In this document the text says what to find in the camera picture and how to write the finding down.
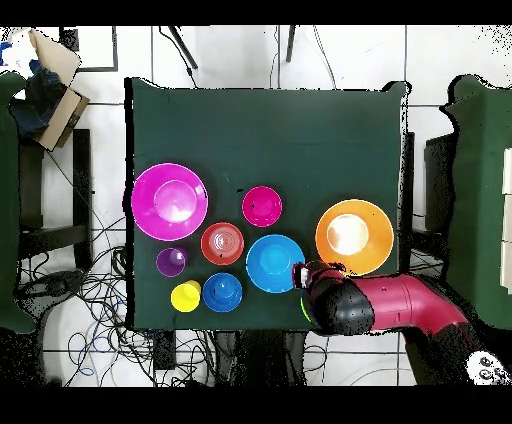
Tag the large pink bowl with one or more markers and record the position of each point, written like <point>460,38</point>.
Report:
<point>169,202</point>

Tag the white box stack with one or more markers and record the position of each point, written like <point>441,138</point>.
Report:
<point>508,220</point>

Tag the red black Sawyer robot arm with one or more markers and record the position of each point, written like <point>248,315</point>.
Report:
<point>400,300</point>

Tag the small crimson bowl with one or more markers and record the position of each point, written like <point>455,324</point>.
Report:
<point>262,206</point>

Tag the grey base with black knob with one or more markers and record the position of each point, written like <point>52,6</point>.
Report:
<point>56,286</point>

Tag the light blue bowl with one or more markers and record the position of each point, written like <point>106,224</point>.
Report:
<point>274,262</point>

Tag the purple cup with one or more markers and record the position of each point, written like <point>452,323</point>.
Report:
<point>171,262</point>

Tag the yellow cup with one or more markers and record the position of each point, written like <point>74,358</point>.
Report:
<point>185,296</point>

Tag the small dark blue bowl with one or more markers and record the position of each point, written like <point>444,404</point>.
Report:
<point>223,292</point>

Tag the small red-orange bowl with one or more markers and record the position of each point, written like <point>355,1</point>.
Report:
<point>222,244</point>

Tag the dark green table cloth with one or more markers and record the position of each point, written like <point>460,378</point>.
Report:
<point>260,132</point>

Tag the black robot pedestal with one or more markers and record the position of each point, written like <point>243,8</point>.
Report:
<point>260,360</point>

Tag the large orange bowl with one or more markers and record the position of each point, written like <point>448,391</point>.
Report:
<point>372,248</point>

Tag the cardboard box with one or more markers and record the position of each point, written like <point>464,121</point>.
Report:
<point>60,116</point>

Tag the dark blue cloth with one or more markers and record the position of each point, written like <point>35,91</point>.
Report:
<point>36,104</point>

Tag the black tripod leg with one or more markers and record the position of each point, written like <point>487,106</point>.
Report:
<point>184,48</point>
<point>290,44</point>

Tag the green bowl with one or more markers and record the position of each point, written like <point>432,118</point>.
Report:
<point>305,310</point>

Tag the black rectangular frame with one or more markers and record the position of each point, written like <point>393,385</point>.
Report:
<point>115,52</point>

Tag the green cloth side table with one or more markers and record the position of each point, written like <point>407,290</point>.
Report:
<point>8,200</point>
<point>480,180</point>

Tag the black power brick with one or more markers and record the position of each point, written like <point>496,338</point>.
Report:
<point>164,352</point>

